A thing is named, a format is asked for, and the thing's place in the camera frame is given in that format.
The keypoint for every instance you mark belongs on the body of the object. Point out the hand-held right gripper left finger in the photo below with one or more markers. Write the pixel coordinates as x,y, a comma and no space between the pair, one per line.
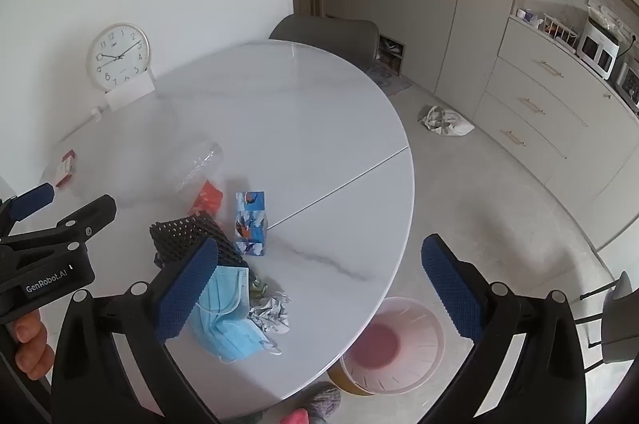
187,289

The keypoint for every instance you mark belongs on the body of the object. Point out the grey chair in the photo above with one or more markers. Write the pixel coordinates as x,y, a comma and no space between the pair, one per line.
324,35
619,319

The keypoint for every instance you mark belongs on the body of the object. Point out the person's left hand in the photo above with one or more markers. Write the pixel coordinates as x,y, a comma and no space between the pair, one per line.
32,344

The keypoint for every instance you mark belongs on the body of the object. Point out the black mesh sleeve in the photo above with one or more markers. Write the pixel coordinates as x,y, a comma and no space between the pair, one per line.
187,232

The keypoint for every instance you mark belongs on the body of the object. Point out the red wrapper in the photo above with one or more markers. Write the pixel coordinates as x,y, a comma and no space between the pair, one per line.
205,199

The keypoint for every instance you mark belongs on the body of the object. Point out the white round wall clock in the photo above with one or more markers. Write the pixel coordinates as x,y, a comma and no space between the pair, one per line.
118,57

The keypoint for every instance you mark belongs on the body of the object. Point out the white card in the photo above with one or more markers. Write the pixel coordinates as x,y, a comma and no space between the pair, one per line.
131,94

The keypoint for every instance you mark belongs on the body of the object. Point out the clear plastic cup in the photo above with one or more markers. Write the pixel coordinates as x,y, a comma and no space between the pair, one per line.
199,164

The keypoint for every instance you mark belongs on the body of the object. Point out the blue patterned carton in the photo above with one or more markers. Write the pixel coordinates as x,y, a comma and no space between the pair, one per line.
251,222

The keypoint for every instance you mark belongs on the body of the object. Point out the white tote bag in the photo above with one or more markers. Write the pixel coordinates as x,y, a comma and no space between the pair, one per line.
444,122

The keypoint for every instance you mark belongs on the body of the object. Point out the shoes in cabinet niche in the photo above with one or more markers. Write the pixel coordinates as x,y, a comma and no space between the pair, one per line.
390,52

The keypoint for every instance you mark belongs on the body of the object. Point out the crumpled silver foil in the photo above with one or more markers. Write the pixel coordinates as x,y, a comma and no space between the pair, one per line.
272,314

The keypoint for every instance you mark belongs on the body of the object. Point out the tall beige cabinet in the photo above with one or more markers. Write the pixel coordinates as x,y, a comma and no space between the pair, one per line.
489,5

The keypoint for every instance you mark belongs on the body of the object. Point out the patterned door mat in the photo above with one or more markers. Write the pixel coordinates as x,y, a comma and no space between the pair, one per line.
387,79

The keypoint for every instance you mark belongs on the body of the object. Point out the blue face mask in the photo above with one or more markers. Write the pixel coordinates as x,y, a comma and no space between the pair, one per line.
229,329

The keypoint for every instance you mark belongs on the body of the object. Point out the clear plastic bag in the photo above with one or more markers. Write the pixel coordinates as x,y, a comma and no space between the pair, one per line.
606,15

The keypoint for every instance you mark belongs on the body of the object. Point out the pink slipper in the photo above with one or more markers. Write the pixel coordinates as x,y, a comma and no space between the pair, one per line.
297,417

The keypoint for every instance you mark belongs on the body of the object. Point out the dark countertop appliance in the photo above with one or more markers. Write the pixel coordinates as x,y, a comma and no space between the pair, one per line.
630,82

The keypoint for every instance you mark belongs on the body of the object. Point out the person's quilted pants leg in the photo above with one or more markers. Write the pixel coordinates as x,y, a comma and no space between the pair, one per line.
324,399

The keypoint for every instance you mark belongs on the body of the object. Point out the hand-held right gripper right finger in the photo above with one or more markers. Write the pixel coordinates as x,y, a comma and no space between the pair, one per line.
452,289

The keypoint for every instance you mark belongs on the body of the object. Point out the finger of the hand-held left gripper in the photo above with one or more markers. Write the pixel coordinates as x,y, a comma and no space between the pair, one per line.
31,200
92,214

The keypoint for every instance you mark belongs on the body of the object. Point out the white slotted plastic bin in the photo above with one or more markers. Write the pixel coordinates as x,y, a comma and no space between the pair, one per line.
394,349

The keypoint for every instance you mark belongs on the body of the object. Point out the red and white small box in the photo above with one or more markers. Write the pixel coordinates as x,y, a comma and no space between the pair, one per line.
65,167

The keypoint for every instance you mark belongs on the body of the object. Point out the white toaster oven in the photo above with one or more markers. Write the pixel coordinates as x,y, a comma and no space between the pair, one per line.
599,45

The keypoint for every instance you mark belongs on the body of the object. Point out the small green wrapper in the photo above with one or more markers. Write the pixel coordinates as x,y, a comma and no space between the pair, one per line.
258,287

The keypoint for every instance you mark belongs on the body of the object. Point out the white jar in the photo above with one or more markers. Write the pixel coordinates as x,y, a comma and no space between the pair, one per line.
526,16

